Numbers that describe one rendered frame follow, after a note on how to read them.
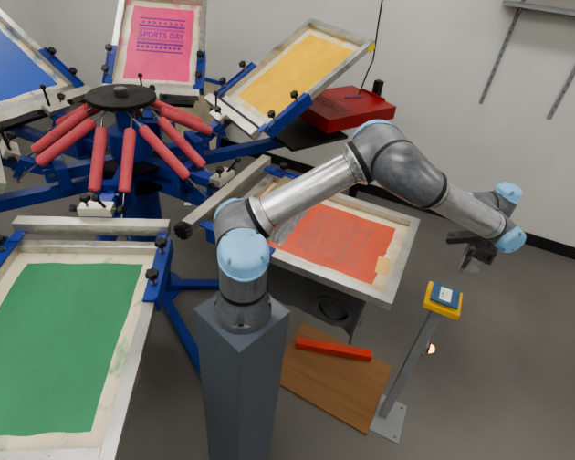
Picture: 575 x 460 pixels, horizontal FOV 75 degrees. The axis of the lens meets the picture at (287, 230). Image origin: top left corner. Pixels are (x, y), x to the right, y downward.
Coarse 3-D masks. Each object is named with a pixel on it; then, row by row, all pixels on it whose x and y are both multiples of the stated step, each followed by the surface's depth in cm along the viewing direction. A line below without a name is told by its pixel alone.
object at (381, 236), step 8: (312, 208) 181; (320, 208) 181; (328, 208) 182; (336, 208) 182; (312, 216) 175; (344, 216) 178; (352, 216) 178; (304, 224) 171; (368, 224) 175; (376, 224) 175; (376, 232) 170; (384, 232) 171; (392, 232) 172; (376, 240) 166; (384, 240) 166; (376, 248) 161; (384, 248) 162
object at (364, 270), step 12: (300, 228) 168; (288, 240) 161; (288, 252) 155; (300, 252) 155; (372, 252) 159; (324, 264) 151; (336, 264) 152; (360, 264) 153; (372, 264) 154; (360, 276) 148; (372, 276) 148
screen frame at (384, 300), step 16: (272, 176) 194; (256, 192) 181; (368, 208) 180; (384, 208) 180; (416, 224) 172; (272, 256) 147; (288, 256) 147; (400, 256) 153; (304, 272) 144; (320, 272) 142; (400, 272) 146; (336, 288) 141; (352, 288) 137; (368, 288) 138; (384, 304) 135
